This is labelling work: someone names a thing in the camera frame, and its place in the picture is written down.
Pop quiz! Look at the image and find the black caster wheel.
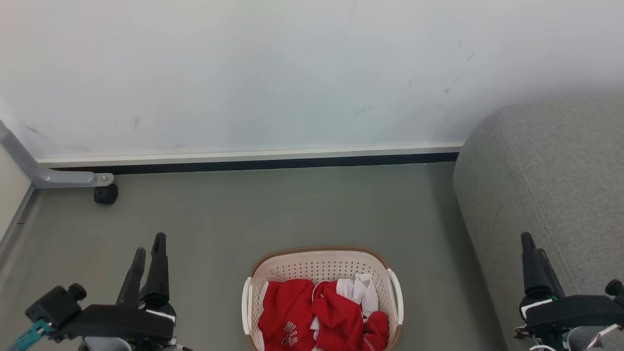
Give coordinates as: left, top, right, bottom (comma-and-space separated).
93, 184, 119, 205

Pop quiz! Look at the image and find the white and black baseboard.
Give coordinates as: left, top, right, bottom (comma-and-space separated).
37, 142, 464, 176

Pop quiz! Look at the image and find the cream perforated laundry basket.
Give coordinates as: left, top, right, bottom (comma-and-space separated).
241, 245, 405, 351

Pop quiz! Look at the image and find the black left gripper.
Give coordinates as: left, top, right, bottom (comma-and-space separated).
49, 233, 177, 344

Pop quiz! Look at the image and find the white garment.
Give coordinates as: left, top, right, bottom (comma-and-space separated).
335, 273, 379, 318

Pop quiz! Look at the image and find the grey metal frame leg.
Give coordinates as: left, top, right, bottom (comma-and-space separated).
0, 119, 116, 190

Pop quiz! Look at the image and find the plain red garment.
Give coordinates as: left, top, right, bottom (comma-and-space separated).
311, 280, 390, 351

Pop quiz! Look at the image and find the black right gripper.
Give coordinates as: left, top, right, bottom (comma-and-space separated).
519, 232, 624, 338

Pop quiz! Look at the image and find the red jersey with lettering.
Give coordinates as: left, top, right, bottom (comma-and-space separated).
257, 279, 317, 351

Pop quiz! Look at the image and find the teal cable connector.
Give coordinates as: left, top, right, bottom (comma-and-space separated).
7, 319, 52, 351

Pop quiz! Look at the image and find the grey fabric sofa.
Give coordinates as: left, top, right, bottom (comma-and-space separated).
453, 95, 624, 351

